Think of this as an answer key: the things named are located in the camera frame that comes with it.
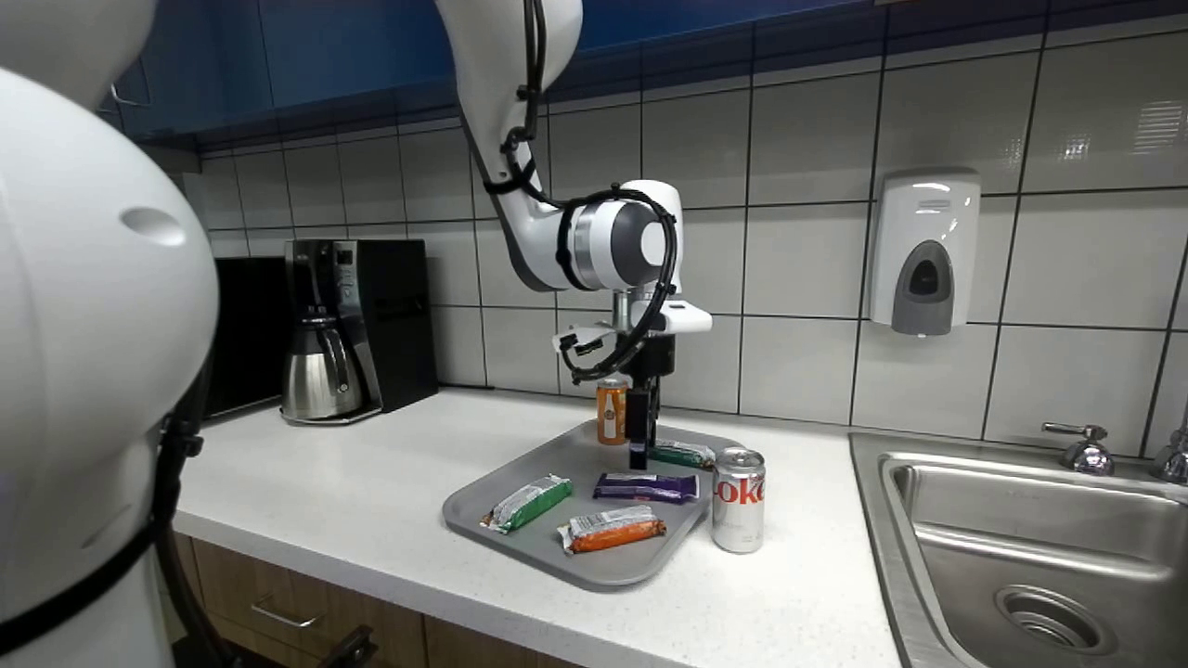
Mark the chrome faucet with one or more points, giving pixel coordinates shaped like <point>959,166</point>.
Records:
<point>1088,453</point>

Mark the black microwave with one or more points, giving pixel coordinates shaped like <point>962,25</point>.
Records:
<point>252,335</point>

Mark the silver diet coke can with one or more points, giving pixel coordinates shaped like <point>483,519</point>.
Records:
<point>741,498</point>

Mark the green packet near orange can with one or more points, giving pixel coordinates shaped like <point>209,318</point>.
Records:
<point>683,453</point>

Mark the steel coffee carafe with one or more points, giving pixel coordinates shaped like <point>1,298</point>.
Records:
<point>319,374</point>

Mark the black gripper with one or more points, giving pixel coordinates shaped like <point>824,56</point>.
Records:
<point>643,397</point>

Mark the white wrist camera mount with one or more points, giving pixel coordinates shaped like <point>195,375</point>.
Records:
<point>596,349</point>

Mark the orange snack bar packet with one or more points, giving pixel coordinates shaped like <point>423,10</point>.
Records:
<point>609,530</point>

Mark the purple snack bar packet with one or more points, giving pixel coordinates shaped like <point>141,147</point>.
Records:
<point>647,486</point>

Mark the white soap dispenser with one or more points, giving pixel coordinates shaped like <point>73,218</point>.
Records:
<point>927,250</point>

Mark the stainless steel sink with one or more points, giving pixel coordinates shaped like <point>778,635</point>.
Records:
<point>1002,559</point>

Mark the black coffee maker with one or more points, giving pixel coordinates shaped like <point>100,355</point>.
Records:
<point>379,298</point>

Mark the blue upper cabinet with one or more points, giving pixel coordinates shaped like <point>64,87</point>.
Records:
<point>234,73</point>

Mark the orange soda can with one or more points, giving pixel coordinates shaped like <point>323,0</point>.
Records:
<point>609,411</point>

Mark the wooden cabinet drawer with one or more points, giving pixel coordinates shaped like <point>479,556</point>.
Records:
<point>296,619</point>

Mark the green snack bar packet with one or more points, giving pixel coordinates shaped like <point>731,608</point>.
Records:
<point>530,501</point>

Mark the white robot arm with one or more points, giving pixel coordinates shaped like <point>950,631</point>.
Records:
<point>622,235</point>

